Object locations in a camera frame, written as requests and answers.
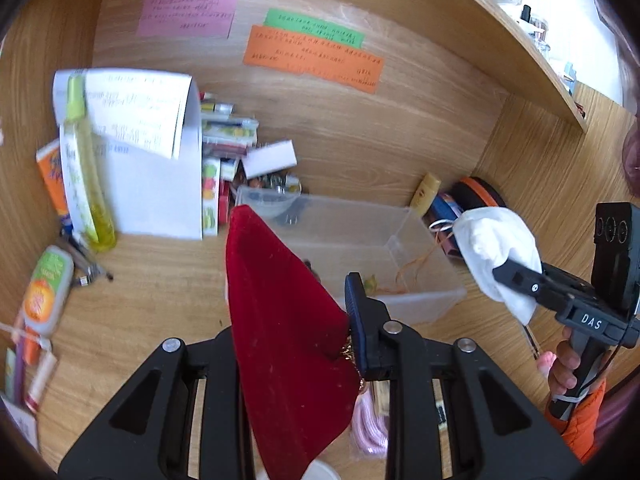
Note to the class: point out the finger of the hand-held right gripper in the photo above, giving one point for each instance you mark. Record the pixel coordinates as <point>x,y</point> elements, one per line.
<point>567,277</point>
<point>525,282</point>

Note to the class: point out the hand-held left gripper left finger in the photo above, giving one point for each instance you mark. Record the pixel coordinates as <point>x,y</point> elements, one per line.
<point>220,355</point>

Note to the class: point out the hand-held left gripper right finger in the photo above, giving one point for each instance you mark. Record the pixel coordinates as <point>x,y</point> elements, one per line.
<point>356,310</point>

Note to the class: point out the white sock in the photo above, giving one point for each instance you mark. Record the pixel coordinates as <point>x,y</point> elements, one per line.
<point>490,240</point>

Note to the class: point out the red velvet pouch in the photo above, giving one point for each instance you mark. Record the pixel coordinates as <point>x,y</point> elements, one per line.
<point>285,335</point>

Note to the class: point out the clear plastic storage box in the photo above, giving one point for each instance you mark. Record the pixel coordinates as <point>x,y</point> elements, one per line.
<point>350,230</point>

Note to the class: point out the white round jar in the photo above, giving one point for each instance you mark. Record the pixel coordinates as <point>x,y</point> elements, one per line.
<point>325,472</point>

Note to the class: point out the person's right forearm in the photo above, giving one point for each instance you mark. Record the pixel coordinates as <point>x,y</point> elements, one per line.
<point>582,430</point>

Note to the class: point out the wooden desktop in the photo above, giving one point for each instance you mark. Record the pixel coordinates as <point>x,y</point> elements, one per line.
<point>150,300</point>

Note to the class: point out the person's right hand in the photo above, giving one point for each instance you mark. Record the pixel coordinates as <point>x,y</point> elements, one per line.
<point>562,375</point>

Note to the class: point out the black case with orange zipper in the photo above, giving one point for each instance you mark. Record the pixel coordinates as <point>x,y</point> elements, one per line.
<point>480,195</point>

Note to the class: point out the blue patchwork pouch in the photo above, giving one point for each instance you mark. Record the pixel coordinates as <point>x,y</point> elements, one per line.
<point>445,207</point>

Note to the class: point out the yellow lotion bottle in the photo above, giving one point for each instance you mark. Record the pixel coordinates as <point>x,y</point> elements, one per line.
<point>425,192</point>

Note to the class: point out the bowl of trinkets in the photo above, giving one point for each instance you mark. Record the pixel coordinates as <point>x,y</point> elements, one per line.
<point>280,182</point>

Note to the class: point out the bundle of dark pens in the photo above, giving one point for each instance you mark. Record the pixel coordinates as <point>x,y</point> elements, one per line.
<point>85,265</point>

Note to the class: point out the white paper sheets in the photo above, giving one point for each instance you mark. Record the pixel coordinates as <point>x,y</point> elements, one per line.
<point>150,195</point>

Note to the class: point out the small white cardboard box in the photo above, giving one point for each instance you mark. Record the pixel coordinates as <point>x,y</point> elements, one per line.
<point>267,157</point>

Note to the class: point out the white tube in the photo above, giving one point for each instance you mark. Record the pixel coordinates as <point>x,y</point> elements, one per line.
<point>42,380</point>

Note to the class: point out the green and orange packet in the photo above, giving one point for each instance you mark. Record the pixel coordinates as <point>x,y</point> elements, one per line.
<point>47,285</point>

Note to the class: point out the orange pen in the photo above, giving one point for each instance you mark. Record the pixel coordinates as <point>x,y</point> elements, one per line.
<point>29,345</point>

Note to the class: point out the yellow-green spray bottle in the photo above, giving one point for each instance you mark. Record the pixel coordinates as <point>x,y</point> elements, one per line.
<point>92,200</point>

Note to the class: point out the stack of books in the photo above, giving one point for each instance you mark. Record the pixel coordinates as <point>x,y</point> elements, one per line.
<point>220,135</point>

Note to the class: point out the clear glass jar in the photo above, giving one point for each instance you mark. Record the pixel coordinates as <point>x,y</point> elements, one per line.
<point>540,35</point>

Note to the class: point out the wooden shelf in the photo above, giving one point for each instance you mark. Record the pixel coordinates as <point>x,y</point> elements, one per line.
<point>500,35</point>

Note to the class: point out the orange paper note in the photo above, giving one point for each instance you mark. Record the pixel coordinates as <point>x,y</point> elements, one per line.
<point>310,60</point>

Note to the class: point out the green paper note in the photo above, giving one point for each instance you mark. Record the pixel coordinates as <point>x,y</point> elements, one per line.
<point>320,27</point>

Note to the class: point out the pink paper note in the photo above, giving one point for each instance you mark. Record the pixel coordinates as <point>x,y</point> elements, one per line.
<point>187,10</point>

